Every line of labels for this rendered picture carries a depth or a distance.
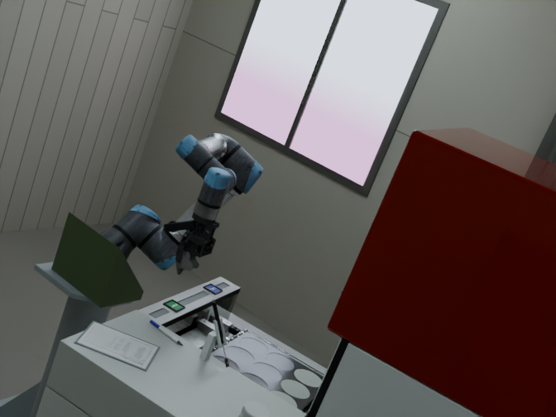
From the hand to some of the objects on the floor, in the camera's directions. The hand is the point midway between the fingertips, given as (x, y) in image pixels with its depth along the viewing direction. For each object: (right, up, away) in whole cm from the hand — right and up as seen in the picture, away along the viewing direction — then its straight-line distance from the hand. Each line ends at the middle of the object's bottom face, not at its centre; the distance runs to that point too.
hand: (178, 269), depth 229 cm
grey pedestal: (-72, -76, +64) cm, 123 cm away
